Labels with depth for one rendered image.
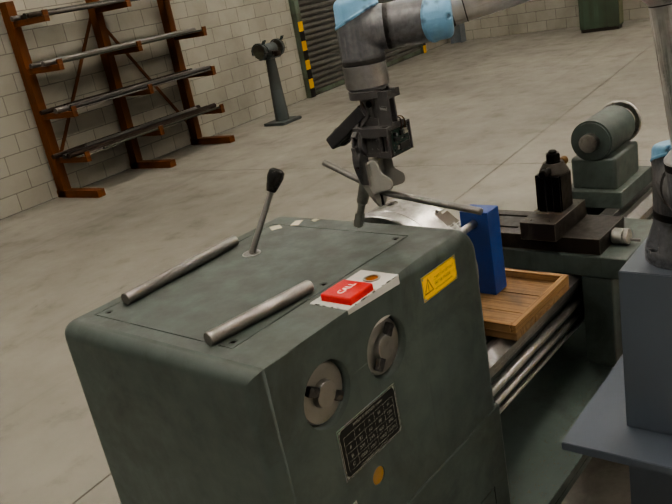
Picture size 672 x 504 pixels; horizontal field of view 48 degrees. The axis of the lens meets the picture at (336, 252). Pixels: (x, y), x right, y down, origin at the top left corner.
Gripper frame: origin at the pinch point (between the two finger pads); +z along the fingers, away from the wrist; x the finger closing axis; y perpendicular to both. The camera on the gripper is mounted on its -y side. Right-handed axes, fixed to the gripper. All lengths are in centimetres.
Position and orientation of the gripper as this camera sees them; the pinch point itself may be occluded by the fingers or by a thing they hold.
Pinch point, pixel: (377, 198)
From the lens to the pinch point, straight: 137.6
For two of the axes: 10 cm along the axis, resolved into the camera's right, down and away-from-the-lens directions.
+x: 6.2, -3.7, 6.9
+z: 1.8, 9.2, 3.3
